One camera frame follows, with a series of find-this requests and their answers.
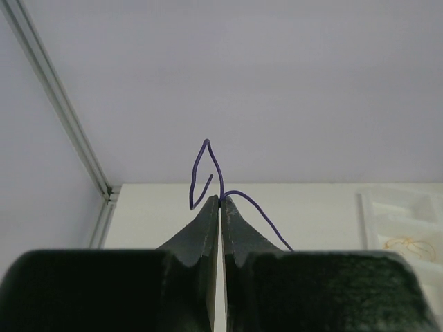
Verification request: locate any aluminium left corner post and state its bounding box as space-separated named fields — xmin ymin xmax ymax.
xmin=1 ymin=1 xmax=120 ymax=248

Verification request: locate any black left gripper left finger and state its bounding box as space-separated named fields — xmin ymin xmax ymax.
xmin=1 ymin=196 xmax=219 ymax=331

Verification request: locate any yellow wire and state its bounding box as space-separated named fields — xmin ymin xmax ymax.
xmin=382 ymin=235 xmax=436 ymax=259

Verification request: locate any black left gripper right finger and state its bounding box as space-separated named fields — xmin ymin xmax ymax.
xmin=221 ymin=199 xmax=440 ymax=331

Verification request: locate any white compartment tray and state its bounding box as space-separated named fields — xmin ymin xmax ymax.
xmin=356 ymin=187 xmax=442 ymax=302

